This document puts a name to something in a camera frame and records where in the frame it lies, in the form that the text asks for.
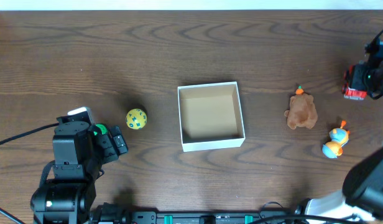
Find white cardboard box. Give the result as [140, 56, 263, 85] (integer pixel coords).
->
[177, 82, 246, 152]

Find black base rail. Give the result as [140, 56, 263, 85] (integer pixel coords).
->
[88, 202, 307, 224]

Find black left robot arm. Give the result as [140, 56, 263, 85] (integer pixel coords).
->
[30, 114, 128, 223]

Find yellow ball blue letters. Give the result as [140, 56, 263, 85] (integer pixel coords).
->
[126, 108, 147, 129]

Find orange blue duck toy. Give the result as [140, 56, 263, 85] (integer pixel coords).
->
[322, 120, 350, 159]

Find red toy car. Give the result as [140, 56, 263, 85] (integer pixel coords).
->
[341, 64, 367, 100]

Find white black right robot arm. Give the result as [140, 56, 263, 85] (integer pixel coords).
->
[293, 37, 383, 223]

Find brown plush bear toy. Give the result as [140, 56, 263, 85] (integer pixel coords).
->
[284, 86, 318, 129]

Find green ribbed ball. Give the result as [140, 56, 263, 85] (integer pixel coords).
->
[92, 124, 108, 136]

